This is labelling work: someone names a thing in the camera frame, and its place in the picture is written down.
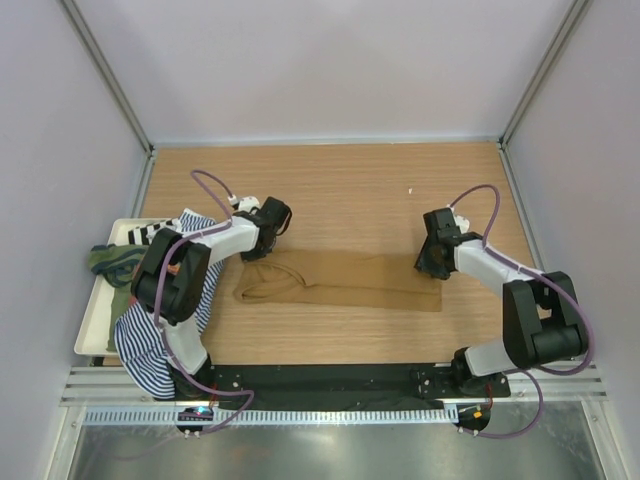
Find tan brown tank top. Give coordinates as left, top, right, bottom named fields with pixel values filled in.
left=234, top=249, right=442, bottom=312

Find red graphic tank top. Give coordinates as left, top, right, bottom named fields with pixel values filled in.
left=128, top=263, right=141, bottom=306

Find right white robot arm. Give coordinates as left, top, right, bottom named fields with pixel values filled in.
left=414, top=207, right=590, bottom=396

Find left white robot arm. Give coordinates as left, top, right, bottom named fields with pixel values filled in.
left=131, top=197, right=292, bottom=400

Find olive green tank top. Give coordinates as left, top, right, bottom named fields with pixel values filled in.
left=88, top=244, right=148, bottom=353

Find black white striped top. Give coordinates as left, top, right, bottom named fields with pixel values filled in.
left=127, top=218, right=181, bottom=246

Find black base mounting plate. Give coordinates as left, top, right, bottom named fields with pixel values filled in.
left=172, top=362, right=514, bottom=434

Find blue white striped top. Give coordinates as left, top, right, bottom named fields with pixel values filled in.
left=113, top=207, right=226, bottom=400

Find white plastic tray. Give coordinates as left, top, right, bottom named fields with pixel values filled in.
left=74, top=218, right=161, bottom=357

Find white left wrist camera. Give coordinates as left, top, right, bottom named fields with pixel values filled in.
left=228, top=195, right=261, bottom=213

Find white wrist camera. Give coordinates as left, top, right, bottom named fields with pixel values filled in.
left=452, top=210, right=471, bottom=234
left=228, top=195, right=261, bottom=213

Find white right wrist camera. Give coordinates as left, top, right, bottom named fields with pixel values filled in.
left=452, top=210, right=471, bottom=234

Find aluminium front rail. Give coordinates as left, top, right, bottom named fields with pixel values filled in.
left=59, top=366, right=175, bottom=407

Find slotted grey cable duct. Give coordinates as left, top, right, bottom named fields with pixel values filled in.
left=83, top=405, right=458, bottom=428

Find left aluminium frame post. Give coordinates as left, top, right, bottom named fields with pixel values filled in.
left=58, top=0, right=154, bottom=156

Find aluminium frame post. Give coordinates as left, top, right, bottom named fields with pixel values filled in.
left=498, top=0, right=592, bottom=151
left=58, top=0, right=154, bottom=156

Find right aluminium frame post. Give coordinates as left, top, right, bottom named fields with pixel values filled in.
left=498, top=0, right=592, bottom=151

